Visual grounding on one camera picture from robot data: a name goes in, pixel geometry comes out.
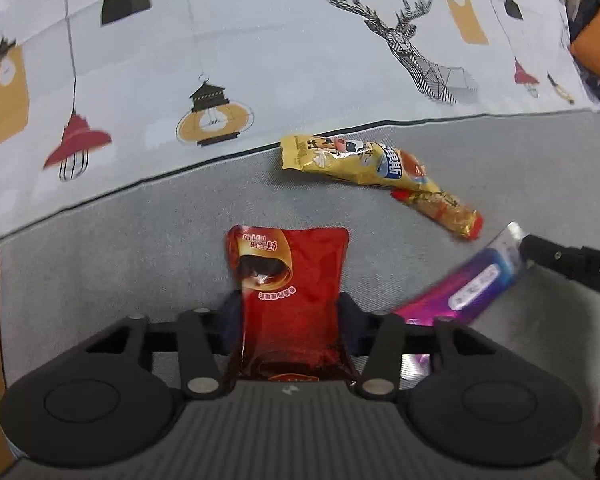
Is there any orange stick snack packet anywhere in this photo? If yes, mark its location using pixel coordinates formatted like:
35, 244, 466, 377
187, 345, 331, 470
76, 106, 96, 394
389, 187, 484, 240

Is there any red snack packet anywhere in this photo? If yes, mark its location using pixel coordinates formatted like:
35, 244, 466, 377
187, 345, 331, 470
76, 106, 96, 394
223, 224, 362, 387

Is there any gold snack packet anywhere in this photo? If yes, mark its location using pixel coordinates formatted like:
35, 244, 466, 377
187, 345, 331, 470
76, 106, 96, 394
279, 133, 444, 197

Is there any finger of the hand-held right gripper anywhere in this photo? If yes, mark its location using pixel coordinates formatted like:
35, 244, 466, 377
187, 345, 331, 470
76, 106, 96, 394
517, 233, 600, 304

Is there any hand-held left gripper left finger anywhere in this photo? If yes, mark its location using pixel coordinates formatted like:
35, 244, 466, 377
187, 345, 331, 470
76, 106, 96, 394
85, 292, 243, 401

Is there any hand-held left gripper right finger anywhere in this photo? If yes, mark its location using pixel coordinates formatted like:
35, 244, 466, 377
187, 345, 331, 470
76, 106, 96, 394
336, 291, 506, 401

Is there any purple snack packet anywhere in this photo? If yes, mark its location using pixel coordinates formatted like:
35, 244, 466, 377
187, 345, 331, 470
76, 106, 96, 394
392, 221, 529, 372

